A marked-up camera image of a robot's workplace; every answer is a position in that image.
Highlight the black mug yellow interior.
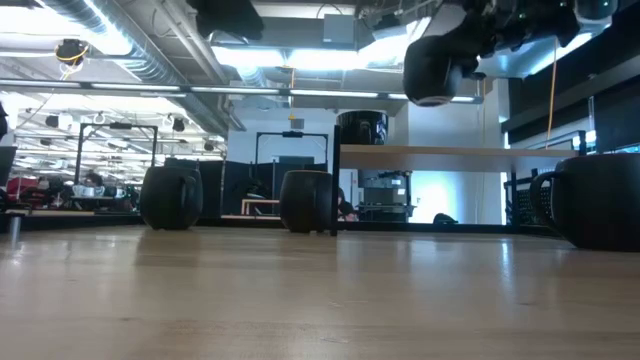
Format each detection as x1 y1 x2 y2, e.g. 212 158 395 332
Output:
278 169 335 234

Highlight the black workstation frame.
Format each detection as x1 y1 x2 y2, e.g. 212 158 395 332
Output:
73 122 160 187
253 130 331 174

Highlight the black mug red interior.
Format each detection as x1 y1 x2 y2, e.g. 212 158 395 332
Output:
402 33 482 109

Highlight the black aluminium frame rail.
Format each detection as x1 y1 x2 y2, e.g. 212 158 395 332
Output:
0 212 569 236

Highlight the yellow hanging cable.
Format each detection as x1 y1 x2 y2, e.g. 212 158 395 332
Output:
544 37 559 150
287 64 297 121

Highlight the black wire rack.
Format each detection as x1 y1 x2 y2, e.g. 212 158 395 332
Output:
503 168 559 229

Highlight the grey ceiling box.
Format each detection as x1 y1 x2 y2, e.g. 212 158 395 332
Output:
322 13 360 47

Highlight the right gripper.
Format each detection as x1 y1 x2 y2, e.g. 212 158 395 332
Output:
439 0 581 81

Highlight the silver ventilation duct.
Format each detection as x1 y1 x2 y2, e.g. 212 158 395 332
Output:
42 0 236 136

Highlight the person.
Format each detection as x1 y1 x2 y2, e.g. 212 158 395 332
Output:
337 187 359 223
82 171 106 199

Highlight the bright ceiling light panel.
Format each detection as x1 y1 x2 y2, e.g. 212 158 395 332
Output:
209 22 431 71

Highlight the grey storage cabinet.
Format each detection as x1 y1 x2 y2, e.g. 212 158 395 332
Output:
360 171 414 221

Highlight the black mug green interior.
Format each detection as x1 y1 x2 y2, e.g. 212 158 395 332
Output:
138 165 205 231

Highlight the round hanging ceiling device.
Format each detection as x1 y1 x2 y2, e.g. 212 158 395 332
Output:
53 38 91 68

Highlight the small wooden bench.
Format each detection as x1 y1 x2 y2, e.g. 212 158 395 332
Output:
240 198 281 217

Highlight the wooden shelf black metal frame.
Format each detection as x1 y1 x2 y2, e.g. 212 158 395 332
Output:
329 124 589 237

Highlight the black partition panel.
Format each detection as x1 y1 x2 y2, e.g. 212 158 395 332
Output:
163 157 332 219

